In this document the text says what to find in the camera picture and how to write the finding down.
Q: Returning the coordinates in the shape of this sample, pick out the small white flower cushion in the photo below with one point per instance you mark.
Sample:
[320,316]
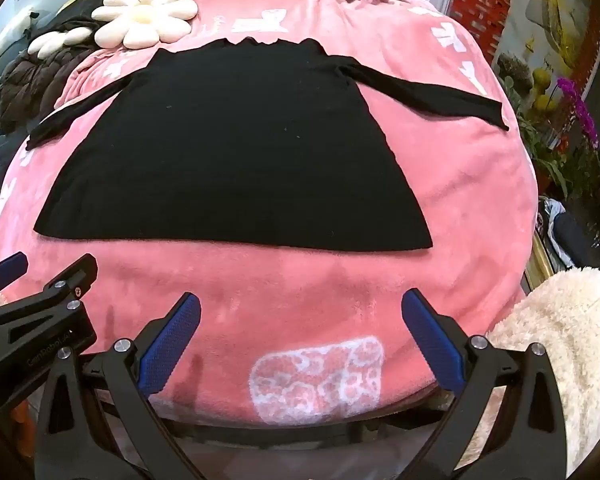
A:
[60,40]

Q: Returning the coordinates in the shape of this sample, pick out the pink printed blanket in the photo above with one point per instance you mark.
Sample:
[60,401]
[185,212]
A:
[305,280]

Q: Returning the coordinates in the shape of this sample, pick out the cream fluffy blanket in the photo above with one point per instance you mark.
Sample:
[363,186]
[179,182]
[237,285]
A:
[570,340]

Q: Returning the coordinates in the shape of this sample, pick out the yellow wall poster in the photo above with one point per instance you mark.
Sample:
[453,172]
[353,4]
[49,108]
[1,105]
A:
[555,10]

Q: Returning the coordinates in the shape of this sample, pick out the dark brown puffer jacket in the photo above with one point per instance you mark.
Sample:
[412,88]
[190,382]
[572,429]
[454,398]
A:
[25,85]

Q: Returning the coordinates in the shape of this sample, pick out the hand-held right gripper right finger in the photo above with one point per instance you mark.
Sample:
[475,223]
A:
[432,342]

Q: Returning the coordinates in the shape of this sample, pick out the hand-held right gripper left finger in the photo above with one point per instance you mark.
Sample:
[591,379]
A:
[172,345]

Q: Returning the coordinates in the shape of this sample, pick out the black long-sleeve top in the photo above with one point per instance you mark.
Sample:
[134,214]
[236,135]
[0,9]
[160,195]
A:
[240,160]

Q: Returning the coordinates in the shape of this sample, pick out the purple orchid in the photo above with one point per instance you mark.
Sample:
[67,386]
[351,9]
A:
[582,110]

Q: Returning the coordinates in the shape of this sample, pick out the black and yellow cushion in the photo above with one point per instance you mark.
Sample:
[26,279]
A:
[82,5]

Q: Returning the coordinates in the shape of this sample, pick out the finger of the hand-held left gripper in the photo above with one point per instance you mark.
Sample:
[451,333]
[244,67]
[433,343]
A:
[5,266]
[65,285]

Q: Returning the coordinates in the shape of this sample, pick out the dark blue cloth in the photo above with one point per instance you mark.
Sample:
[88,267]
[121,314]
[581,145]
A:
[575,235]

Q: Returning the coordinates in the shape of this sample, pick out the green potted plant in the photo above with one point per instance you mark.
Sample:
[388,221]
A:
[545,150]

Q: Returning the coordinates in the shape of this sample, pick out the large white flower cushion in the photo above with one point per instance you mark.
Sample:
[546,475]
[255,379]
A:
[145,15]

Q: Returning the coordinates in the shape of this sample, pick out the white plush toy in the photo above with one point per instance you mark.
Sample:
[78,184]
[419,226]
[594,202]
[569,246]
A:
[10,35]

